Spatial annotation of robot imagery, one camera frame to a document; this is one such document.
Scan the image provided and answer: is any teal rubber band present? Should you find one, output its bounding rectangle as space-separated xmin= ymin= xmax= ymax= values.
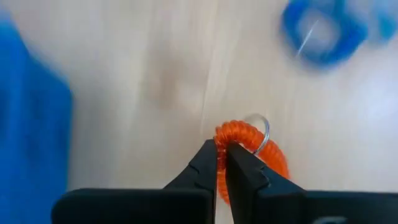
xmin=374 ymin=0 xmax=398 ymax=43

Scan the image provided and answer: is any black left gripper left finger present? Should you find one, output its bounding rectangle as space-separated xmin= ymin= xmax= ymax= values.
xmin=51 ymin=139 xmax=218 ymax=224

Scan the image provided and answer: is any red coil wrist keychain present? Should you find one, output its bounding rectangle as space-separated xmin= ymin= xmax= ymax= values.
xmin=213 ymin=113 xmax=290 ymax=205

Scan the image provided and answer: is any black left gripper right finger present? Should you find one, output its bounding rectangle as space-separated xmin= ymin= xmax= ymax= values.
xmin=224 ymin=142 xmax=398 ymax=224

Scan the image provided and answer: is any blue plastic basket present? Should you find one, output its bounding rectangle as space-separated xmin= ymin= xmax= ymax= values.
xmin=0 ymin=12 xmax=74 ymax=224

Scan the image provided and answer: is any blue coil wrist keychain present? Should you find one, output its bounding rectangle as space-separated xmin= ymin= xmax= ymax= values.
xmin=280 ymin=0 xmax=370 ymax=68

